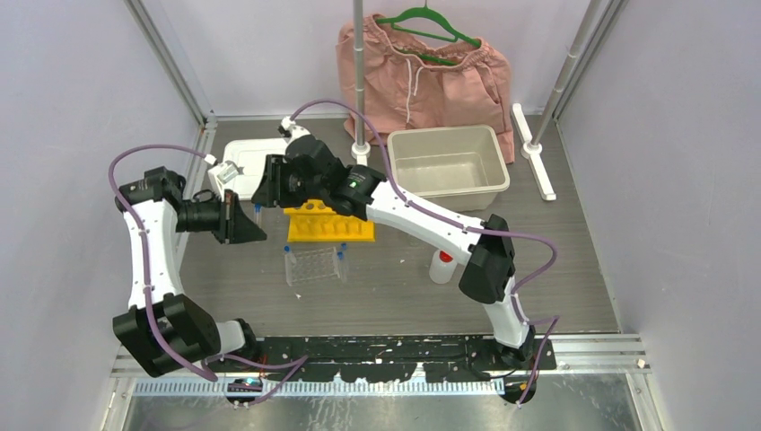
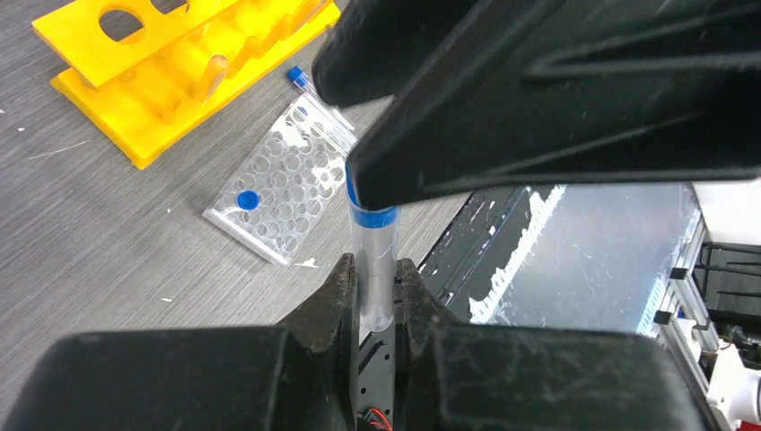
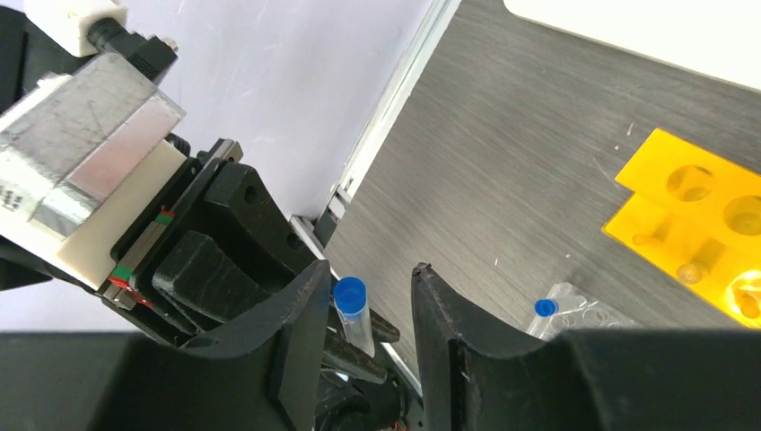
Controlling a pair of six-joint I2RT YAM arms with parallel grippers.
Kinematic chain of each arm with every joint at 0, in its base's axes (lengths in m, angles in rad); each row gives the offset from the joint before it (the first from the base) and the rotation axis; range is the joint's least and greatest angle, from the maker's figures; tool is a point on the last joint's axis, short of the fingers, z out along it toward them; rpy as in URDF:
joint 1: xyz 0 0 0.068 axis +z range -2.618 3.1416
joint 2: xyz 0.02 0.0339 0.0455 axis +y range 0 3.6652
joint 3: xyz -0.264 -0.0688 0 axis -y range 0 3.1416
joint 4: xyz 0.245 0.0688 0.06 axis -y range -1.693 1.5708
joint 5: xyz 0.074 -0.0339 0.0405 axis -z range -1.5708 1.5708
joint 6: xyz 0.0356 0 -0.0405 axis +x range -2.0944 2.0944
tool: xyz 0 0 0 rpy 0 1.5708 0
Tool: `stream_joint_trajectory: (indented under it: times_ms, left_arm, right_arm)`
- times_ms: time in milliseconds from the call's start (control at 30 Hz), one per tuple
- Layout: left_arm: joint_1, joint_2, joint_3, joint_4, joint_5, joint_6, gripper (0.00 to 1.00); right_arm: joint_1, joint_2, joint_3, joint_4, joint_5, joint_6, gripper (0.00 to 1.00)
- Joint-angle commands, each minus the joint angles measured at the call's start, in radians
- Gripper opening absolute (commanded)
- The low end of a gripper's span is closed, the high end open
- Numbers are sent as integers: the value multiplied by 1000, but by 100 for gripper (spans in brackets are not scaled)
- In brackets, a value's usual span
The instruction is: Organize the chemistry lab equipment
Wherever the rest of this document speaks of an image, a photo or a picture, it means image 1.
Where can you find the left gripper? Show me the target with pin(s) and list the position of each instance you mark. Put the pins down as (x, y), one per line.
(234, 225)

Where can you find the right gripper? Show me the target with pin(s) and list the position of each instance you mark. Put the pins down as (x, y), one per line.
(270, 191)

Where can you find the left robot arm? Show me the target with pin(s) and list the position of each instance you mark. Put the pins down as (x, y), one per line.
(163, 329)

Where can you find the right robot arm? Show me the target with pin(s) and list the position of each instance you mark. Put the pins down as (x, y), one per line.
(483, 247)

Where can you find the white flat tray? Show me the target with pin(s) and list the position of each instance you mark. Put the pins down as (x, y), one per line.
(249, 155)

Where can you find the yellow test tube rack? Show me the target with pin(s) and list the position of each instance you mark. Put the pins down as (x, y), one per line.
(314, 221)

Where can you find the clear well plate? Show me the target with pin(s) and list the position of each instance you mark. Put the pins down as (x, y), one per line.
(315, 266)

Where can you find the left white stand base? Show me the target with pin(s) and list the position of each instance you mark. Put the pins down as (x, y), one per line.
(361, 152)

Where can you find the white stand base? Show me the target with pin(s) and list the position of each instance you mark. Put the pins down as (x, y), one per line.
(361, 152)
(531, 149)

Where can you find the beige plastic bin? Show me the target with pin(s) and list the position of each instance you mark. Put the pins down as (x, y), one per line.
(459, 168)

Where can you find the red capped wash bottle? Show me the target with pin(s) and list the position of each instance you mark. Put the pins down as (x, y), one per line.
(442, 267)

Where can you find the left metal stand pole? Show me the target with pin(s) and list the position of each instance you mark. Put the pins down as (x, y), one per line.
(359, 126)

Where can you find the metal stand pole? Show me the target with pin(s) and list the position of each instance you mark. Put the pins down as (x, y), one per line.
(571, 58)
(359, 126)

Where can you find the pink shorts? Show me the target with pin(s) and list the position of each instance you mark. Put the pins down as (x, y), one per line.
(411, 85)

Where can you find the green clothes hanger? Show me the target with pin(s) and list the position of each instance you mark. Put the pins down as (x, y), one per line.
(452, 35)

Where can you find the right white stand base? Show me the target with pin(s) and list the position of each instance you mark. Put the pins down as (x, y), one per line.
(531, 149)

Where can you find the right metal stand pole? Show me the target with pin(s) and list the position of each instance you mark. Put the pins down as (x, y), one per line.
(571, 58)

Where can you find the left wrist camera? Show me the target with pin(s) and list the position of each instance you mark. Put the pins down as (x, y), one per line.
(221, 175)

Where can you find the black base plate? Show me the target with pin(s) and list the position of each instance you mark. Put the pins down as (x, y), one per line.
(394, 359)

